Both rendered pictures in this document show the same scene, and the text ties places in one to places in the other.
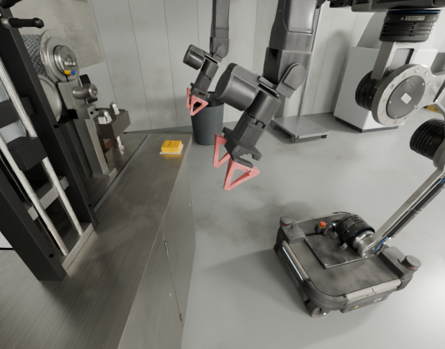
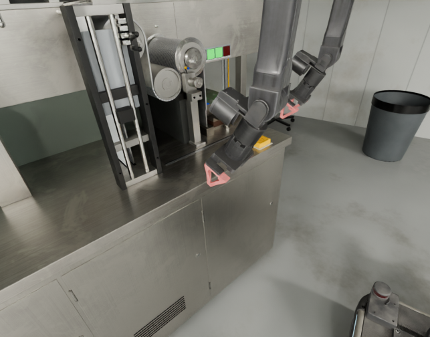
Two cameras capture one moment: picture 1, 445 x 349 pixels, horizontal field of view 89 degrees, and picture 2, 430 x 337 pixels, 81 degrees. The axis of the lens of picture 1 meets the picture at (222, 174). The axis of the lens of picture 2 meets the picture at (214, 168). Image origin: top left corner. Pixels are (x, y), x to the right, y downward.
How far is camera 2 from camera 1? 0.44 m
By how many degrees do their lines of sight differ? 42
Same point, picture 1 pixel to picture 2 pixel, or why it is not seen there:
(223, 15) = (337, 23)
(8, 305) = (101, 187)
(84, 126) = (190, 105)
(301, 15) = (267, 59)
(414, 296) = not seen: outside the picture
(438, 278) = not seen: outside the picture
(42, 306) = (108, 196)
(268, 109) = (244, 132)
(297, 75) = (258, 110)
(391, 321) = not seen: outside the picture
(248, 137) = (229, 150)
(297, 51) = (262, 89)
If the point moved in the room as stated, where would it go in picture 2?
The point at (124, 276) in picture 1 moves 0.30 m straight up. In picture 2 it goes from (142, 206) to (118, 117)
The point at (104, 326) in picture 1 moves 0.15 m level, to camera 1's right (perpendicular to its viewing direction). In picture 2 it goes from (114, 220) to (137, 251)
